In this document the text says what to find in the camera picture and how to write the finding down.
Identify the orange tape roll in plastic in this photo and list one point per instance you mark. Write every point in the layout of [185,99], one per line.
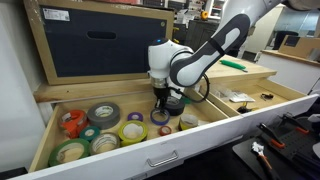
[75,128]

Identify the white shelving unit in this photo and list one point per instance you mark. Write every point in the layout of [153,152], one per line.
[213,8]

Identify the brown cardboard box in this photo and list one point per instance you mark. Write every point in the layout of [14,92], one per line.
[300,46]

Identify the black cart tray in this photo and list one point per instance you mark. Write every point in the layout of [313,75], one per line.
[293,156]

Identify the small teal tape roll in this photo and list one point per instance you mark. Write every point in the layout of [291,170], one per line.
[82,135]

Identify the wooden drawer white front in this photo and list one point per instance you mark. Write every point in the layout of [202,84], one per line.
[186,143]

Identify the black clamp with screw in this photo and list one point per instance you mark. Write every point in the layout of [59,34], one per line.
[266,96]

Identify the black office chair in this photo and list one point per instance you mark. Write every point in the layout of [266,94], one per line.
[285,38]

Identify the grey duct tape roll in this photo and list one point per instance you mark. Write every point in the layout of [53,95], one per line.
[95,120]

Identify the clear plastic boxes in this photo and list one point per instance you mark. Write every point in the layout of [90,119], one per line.
[221,93]

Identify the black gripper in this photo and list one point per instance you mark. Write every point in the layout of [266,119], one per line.
[161,92]

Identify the small green tape roll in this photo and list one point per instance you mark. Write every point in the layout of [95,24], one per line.
[187,100]

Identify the silver plastic bag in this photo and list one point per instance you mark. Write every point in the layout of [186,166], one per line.
[241,97]

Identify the yellow-green tape roll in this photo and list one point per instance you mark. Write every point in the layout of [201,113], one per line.
[131,141]

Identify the black and yellow spring clamp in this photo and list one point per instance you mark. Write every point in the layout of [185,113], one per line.
[244,109]

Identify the black and orange spring clamp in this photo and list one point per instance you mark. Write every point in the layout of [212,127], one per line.
[293,122]
[270,135]

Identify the yellow clamps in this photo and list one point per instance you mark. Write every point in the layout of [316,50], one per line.
[175,33]

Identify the framed dark panel board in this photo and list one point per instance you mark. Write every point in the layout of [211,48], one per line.
[100,60]

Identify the blue masking tape roll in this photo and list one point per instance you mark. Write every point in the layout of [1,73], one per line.
[152,118]

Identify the tiny red tape roll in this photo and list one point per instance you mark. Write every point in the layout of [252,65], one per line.
[160,131]

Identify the yellow and black tape roll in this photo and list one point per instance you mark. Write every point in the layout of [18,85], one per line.
[184,126]

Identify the white counter with wood top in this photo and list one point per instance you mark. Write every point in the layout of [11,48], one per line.
[286,71]

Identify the white tape roll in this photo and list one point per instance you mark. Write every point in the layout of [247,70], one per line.
[94,146]

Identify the large green tape roll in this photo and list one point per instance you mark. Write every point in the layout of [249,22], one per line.
[53,158]

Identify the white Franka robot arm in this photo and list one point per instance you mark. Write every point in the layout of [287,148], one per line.
[193,63]

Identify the purple tape roll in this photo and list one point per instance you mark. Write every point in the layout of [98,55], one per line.
[129,117]

